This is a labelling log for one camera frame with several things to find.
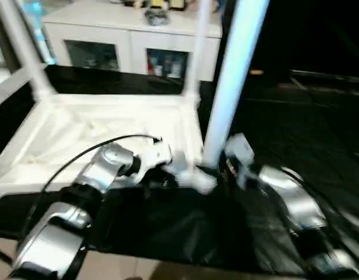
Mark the white plastic table top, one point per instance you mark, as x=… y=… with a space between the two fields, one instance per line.
x=80 y=128

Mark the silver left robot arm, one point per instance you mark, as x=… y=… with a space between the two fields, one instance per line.
x=80 y=204

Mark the black work mat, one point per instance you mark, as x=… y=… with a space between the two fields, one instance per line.
x=168 y=233

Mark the small yellow label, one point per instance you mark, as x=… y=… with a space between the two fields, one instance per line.
x=256 y=72

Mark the black metal bar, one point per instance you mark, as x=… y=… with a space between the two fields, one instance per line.
x=331 y=77

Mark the white glass-door cabinet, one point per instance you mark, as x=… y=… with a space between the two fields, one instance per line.
x=127 y=32

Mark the crumpled silver object on cabinet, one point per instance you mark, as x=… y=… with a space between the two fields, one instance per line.
x=157 y=14

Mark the dark grey curtain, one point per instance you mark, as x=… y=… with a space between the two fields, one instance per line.
x=4 y=29

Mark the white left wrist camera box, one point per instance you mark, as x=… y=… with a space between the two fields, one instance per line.
x=153 y=157

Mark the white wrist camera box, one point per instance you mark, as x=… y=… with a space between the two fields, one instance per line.
x=240 y=151
x=153 y=157

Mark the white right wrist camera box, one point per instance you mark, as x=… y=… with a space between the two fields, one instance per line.
x=240 y=151

